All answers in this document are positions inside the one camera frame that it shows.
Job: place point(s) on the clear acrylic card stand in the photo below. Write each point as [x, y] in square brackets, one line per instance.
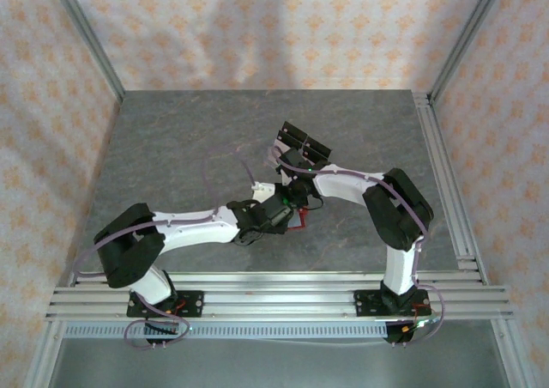
[322, 161]

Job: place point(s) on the red leather card holder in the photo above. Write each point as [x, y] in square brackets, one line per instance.
[303, 224]

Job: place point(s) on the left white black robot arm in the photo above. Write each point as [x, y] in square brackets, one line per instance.
[193, 233]

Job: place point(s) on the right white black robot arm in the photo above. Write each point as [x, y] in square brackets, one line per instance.
[343, 186]

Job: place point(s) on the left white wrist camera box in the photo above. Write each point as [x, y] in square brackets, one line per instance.
[262, 189]

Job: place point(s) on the aluminium mounting rail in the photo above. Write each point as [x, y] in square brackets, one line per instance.
[279, 298]

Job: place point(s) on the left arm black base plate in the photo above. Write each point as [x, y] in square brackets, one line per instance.
[193, 304]

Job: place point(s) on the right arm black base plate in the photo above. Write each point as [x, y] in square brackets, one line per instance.
[364, 304]

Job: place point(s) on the aluminium side rail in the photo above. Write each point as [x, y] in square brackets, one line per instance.
[437, 147]

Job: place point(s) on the aluminium frame post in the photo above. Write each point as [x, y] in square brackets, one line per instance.
[86, 32]
[468, 32]

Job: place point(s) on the aluminium frame leg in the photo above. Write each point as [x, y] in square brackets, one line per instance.
[43, 358]
[512, 353]

